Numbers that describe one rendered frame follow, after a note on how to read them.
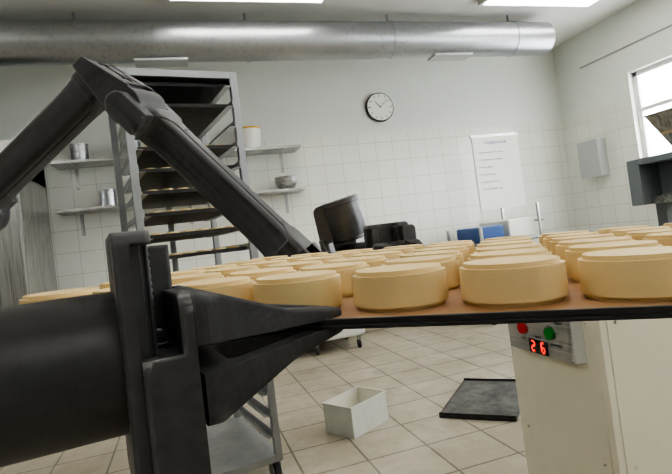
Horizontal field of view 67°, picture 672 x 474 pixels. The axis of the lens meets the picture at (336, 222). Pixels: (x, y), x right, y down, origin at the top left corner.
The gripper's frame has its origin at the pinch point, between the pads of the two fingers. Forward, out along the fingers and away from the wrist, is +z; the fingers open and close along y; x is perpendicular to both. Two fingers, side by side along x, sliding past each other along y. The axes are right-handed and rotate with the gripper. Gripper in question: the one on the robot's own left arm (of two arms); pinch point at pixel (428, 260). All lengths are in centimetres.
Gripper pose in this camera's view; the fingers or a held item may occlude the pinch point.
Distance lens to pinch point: 61.7
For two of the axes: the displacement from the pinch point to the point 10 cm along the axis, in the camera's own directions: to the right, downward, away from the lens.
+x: -8.9, 0.9, -4.6
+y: 1.2, 9.9, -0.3
